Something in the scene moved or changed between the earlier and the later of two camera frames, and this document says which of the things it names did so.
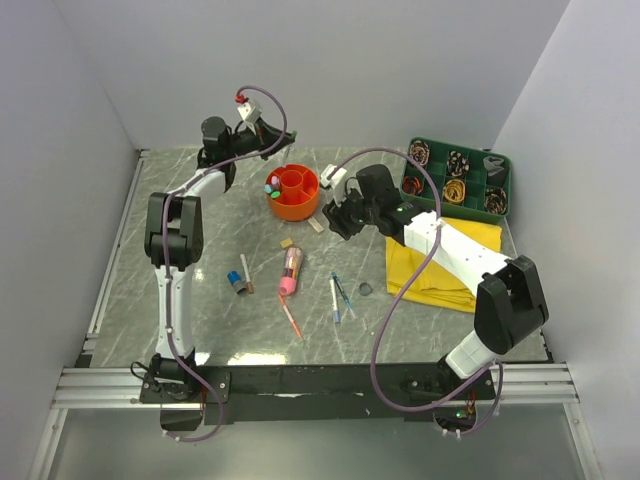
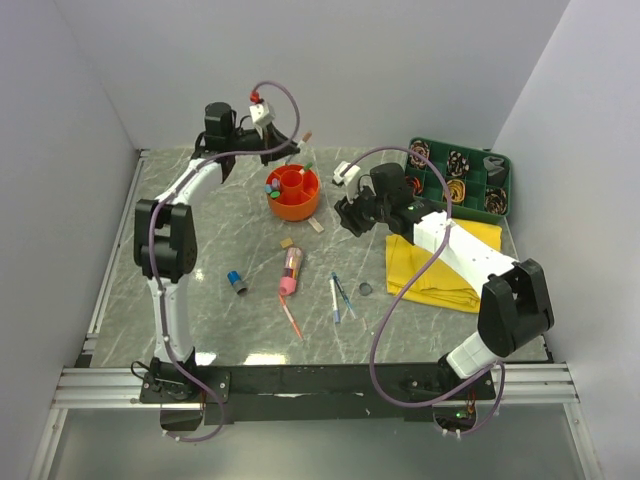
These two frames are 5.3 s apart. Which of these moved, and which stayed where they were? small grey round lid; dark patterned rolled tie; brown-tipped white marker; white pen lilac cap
Moved: brown-tipped white marker
Stayed: white pen lilac cap; small grey round lid; dark patterned rolled tie
